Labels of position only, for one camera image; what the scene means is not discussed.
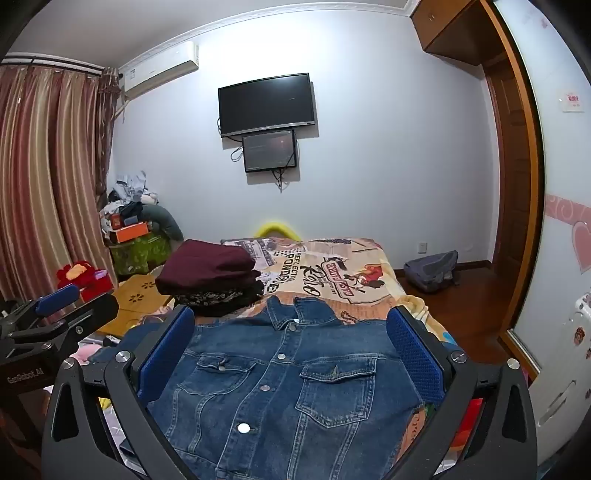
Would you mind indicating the grey backpack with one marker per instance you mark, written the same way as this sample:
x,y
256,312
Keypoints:
x,y
431,272

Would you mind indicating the green patterned box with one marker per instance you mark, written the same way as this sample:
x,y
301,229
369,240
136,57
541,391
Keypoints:
x,y
138,256

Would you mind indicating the wooden door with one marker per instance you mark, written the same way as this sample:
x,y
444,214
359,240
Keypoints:
x,y
517,184

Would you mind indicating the blue denim jacket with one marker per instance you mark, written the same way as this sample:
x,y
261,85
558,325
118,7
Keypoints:
x,y
277,392

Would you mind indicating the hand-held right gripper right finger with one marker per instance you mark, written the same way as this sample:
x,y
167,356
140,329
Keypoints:
x,y
415,355

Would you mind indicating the yellow plastic object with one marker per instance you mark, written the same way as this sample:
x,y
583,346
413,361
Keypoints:
x,y
277,228

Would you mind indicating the colourful cloth pile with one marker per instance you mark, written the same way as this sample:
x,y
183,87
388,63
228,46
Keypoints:
x,y
85,354

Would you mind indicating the wall switch with red label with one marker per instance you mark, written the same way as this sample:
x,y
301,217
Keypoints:
x,y
569,101

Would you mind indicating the printed blanket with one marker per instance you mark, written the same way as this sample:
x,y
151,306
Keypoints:
x,y
351,272

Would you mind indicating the striped red curtain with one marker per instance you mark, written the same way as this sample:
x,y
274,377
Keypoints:
x,y
41,184

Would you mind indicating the white air conditioner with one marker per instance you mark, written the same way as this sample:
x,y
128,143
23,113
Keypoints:
x,y
159,69

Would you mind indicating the folded black patterned garment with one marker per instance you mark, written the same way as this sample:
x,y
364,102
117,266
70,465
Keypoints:
x,y
221,297

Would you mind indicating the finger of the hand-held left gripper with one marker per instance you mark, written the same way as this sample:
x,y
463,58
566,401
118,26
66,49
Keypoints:
x,y
92,311
57,299

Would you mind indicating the large black wall television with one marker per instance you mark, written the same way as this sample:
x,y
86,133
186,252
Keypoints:
x,y
267,104

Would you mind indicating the folded maroon garment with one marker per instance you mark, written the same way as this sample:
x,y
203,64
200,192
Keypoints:
x,y
207,263

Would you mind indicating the small black wall monitor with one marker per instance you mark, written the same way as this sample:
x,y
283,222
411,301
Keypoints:
x,y
269,151

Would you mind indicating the white wardrobe door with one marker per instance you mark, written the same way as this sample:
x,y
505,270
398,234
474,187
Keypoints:
x,y
554,161

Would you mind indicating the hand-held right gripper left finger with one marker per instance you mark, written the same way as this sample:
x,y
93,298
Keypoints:
x,y
165,356

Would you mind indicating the white plastic appliance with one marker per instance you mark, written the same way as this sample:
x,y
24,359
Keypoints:
x,y
572,392

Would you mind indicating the pile of mixed clutter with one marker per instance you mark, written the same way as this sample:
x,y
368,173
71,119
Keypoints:
x,y
127,194

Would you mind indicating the low wooden table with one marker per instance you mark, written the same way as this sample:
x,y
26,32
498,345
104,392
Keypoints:
x,y
134,300

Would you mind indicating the white wall socket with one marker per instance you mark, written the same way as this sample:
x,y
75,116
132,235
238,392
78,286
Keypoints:
x,y
422,247

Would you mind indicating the wooden overhead cabinet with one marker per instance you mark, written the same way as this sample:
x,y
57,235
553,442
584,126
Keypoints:
x,y
443,23

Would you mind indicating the orange box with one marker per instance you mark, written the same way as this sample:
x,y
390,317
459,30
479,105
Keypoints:
x,y
131,232

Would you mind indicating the red plush toy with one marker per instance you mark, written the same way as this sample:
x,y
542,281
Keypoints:
x,y
81,274

